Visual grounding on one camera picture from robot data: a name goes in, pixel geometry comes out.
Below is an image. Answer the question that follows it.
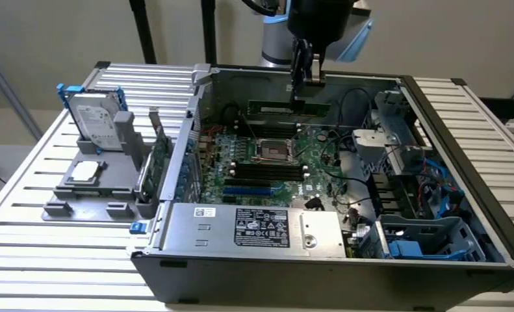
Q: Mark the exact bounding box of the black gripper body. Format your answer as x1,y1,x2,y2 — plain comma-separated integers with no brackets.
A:
285,0,353,46

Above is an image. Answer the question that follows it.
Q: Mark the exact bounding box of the green RAM stick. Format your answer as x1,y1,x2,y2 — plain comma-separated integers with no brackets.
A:
245,99,331,118

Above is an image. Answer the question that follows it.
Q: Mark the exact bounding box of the black RAM slot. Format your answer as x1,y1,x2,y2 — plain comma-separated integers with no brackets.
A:
237,120,299,127
237,129,299,135
231,170,308,177
229,175,308,182
237,125,299,131
231,166,308,172
231,161,308,168

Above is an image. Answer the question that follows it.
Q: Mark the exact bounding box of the black expansion slot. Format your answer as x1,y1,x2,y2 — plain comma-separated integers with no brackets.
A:
224,178,275,187

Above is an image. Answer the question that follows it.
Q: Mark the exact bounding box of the long blue expansion slot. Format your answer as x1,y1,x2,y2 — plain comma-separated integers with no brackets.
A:
223,185,272,194

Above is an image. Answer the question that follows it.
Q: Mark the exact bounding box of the thin black stand pole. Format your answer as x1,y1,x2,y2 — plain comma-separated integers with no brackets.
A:
201,0,221,65

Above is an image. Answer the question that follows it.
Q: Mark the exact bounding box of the grey fan shroud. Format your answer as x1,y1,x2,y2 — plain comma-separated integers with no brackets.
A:
349,129,388,170

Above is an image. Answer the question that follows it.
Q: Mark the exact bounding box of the metal CPU socket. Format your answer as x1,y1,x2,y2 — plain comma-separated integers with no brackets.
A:
253,137,295,162

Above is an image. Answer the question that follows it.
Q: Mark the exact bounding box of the green motherboard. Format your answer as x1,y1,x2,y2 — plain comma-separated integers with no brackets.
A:
196,124,349,209

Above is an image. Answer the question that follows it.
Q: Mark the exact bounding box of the metal drive cage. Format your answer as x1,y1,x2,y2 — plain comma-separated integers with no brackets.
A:
369,90,434,177

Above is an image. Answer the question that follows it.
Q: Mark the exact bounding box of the thick black stand pole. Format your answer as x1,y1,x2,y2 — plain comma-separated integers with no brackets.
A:
128,0,158,64

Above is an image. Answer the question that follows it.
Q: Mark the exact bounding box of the blue disk caddy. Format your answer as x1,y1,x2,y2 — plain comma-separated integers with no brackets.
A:
56,83,129,154

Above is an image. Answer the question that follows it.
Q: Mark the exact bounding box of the green graphics card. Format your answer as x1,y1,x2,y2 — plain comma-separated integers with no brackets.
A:
136,106,173,205

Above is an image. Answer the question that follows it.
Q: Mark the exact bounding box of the silver hard disk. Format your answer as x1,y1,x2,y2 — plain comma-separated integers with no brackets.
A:
68,94,125,152

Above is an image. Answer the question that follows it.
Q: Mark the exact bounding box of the grey power supply unit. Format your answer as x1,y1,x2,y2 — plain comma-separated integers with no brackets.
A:
158,202,349,259

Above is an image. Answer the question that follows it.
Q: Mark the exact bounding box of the blue plastic bay connector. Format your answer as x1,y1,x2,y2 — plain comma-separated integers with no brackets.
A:
387,239,424,259

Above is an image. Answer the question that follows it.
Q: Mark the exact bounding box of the grey disk bay cage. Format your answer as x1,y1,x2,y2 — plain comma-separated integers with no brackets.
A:
373,213,488,261

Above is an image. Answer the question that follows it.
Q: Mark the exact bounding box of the silver CPU chip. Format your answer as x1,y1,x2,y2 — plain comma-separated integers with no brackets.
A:
70,161,100,180

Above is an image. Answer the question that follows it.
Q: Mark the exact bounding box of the grey parts rack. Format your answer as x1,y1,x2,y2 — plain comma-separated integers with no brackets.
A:
41,110,162,224

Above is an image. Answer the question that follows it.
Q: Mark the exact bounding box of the black open PC case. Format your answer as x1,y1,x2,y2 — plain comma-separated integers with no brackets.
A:
128,63,514,306

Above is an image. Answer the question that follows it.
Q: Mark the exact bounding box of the grey slanted pole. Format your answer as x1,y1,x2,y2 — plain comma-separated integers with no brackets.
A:
0,38,44,141

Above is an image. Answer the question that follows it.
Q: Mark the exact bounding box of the long black looped wire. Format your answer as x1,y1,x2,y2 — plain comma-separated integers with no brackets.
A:
340,88,373,130

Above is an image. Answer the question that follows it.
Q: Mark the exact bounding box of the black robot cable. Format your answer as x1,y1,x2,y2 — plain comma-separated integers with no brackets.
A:
240,0,288,18

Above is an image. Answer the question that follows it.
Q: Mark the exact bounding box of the short black wire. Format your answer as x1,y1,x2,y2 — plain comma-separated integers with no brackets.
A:
220,103,240,125

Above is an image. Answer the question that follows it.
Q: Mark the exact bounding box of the black flat bracket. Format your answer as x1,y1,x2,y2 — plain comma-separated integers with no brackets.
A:
476,96,514,121

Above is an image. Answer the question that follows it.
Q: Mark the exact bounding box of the red wire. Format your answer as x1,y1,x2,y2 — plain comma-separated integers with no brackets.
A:
415,181,436,216

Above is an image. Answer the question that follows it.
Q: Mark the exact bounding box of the blue data wire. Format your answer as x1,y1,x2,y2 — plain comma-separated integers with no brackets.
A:
419,155,466,222

